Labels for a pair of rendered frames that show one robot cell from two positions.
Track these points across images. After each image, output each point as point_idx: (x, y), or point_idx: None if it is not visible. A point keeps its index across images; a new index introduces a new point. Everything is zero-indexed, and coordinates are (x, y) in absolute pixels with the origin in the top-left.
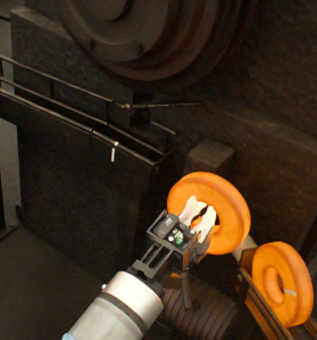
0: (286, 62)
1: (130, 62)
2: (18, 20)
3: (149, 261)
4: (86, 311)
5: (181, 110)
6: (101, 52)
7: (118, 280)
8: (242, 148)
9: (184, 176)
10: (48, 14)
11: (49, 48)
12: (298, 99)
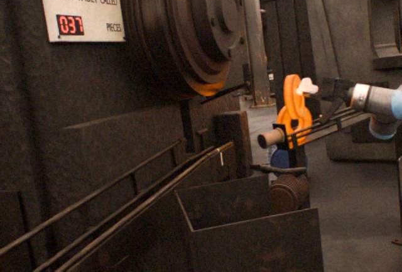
0: None
1: (225, 64)
2: (93, 129)
3: (348, 80)
4: (378, 94)
5: (201, 111)
6: (233, 56)
7: (360, 87)
8: (222, 110)
9: (242, 131)
10: (90, 118)
11: (127, 137)
12: None
